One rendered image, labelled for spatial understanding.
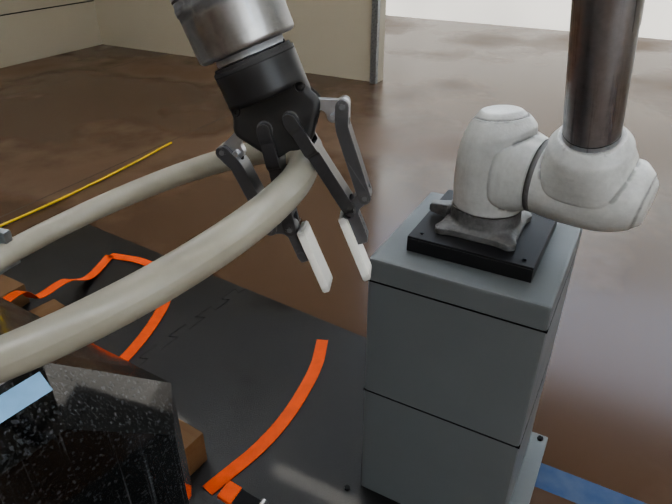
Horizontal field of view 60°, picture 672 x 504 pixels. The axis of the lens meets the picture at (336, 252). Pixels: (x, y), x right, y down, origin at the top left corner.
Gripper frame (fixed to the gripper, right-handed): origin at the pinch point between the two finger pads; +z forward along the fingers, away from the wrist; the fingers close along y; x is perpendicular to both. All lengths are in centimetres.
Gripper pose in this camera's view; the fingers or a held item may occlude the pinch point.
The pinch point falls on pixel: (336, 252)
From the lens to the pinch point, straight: 57.7
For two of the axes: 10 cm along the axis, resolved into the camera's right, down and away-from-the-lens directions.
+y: -9.2, 2.9, 2.5
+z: 3.7, 8.6, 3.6
